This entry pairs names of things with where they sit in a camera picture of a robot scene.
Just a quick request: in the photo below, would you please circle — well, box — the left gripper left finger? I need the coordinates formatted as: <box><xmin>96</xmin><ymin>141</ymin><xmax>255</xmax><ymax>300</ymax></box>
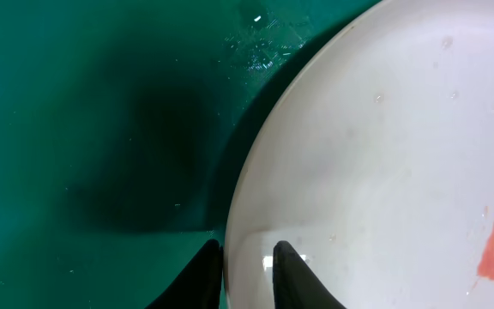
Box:
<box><xmin>146</xmin><ymin>239</ymin><xmax>223</xmax><ymax>309</ymax></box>

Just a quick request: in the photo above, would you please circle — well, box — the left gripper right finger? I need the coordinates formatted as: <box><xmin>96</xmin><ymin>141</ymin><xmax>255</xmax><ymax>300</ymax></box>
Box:
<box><xmin>273</xmin><ymin>240</ymin><xmax>346</xmax><ymax>309</ymax></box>

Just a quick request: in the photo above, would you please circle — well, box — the white plate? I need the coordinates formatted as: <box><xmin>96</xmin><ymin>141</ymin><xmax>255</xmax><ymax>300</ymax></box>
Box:
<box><xmin>225</xmin><ymin>0</ymin><xmax>494</xmax><ymax>308</ymax></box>

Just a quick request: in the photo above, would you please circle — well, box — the teal plastic tray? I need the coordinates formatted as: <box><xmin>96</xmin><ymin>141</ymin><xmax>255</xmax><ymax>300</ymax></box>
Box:
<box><xmin>0</xmin><ymin>0</ymin><xmax>371</xmax><ymax>308</ymax></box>

